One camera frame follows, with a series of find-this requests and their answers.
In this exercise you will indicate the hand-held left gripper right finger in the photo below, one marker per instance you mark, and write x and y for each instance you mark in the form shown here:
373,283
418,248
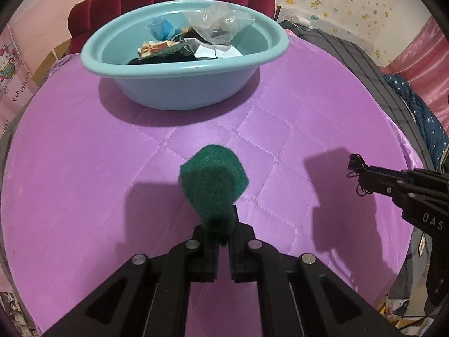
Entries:
236,259

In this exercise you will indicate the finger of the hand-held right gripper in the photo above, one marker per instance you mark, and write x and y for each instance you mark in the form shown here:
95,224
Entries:
428,214
403,180

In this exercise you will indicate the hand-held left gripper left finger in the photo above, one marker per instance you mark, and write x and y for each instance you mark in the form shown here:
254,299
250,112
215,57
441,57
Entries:
210,259

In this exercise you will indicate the green scouring pad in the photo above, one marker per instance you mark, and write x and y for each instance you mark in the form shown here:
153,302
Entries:
214,182

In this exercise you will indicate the light blue plastic basin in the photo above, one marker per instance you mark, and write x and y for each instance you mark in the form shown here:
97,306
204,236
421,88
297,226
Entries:
175,87

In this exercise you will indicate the white grey snack packet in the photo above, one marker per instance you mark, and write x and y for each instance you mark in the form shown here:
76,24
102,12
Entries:
217,52

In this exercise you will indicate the blue wrapper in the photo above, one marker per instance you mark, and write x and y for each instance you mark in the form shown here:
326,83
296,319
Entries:
163,28

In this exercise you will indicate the clear plastic bag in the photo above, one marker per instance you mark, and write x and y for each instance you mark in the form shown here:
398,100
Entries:
217,21

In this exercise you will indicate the dark blue star-print garment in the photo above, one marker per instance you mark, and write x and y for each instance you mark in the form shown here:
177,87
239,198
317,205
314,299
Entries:
421,112

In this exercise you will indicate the purple quilted table cover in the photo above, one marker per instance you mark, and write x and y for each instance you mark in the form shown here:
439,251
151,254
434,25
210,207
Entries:
105,182

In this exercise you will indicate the grey plaid quilt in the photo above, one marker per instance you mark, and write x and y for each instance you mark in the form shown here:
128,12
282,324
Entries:
350,52

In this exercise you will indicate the small white cylinder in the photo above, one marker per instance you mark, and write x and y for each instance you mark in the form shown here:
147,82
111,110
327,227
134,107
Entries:
301,21

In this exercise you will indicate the cardboard box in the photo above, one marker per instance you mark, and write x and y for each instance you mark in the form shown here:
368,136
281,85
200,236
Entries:
45,66

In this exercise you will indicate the pink cartoon cat wall poster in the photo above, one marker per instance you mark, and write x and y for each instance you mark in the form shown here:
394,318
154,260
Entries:
10,66

